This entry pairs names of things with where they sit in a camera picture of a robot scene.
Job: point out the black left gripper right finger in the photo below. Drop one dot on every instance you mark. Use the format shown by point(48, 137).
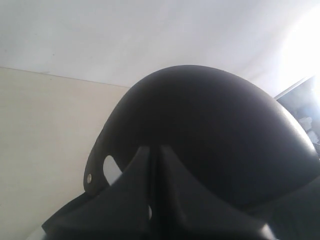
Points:
point(186, 210)

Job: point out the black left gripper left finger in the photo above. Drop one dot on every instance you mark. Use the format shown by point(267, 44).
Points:
point(119, 212)

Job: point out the black helmet with tinted visor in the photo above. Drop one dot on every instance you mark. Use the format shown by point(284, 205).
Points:
point(234, 138)

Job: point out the white mannequin head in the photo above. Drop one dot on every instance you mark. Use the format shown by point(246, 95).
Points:
point(111, 170)

